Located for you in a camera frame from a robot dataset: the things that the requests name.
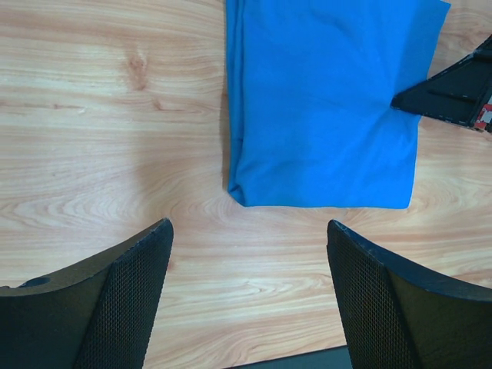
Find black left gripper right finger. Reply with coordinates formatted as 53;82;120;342
327;220;491;368

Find blue t shirt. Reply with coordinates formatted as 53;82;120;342
225;1;450;209

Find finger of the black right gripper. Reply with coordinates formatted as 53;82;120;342
391;38;491;133

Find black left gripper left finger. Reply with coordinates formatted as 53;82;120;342
1;219;174;368

